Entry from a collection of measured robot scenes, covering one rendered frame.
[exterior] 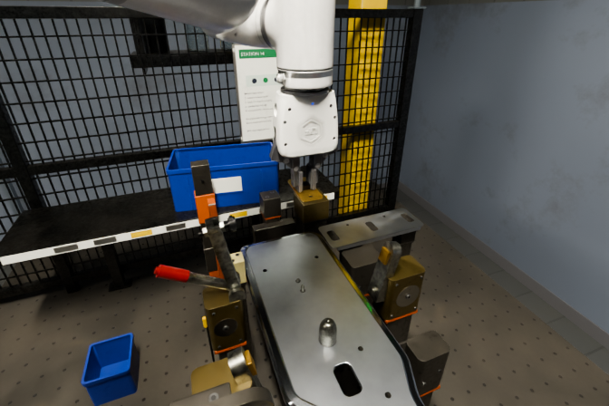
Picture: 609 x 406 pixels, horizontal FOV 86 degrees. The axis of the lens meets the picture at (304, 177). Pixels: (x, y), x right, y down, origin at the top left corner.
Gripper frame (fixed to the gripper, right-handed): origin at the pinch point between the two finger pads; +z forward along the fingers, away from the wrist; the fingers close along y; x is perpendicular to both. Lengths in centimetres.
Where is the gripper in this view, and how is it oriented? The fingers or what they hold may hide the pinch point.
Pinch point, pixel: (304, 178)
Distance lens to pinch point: 57.0
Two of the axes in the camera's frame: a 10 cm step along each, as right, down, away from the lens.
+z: 0.0, 9.0, 4.4
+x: -3.6, -4.1, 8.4
